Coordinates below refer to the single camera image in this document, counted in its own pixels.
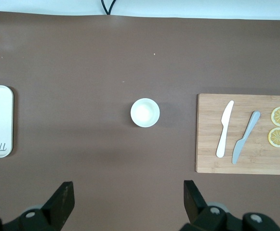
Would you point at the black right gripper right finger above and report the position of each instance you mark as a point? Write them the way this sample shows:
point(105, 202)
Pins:
point(195, 207)

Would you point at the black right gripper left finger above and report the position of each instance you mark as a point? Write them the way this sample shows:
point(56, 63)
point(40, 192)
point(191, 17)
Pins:
point(57, 207)

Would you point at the wooden cutting board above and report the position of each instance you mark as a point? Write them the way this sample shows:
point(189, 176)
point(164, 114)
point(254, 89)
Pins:
point(255, 158)

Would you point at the white plastic knife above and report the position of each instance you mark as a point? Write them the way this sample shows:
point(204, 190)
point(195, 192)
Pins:
point(224, 130)

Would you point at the grey plastic knife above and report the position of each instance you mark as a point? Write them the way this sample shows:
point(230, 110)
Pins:
point(247, 133)

